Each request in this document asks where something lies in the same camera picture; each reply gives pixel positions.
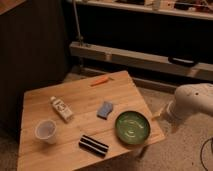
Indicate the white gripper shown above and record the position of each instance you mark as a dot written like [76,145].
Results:
[163,115]

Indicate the green ceramic bowl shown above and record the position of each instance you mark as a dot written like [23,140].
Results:
[132,128]

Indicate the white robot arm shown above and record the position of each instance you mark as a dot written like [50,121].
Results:
[188,100]

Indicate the blue sponge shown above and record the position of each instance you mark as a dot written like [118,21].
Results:
[105,110]

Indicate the long wooden beam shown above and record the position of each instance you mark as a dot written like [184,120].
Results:
[140,60]

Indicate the orange carrot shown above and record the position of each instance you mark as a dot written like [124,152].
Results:
[101,81]

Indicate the black white striped box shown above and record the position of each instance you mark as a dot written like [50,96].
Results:
[93,146]

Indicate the wooden table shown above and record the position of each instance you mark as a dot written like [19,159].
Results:
[84,101]

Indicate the white carton bottle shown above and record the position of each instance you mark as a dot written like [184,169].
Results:
[61,108]

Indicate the metal pole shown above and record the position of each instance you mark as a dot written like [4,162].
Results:
[79,36]

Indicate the clear plastic cup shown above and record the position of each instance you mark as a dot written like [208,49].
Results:
[46,131]

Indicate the wooden shelf with clutter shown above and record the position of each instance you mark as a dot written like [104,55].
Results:
[164,7]

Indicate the black handle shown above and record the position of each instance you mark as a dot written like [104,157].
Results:
[182,62]

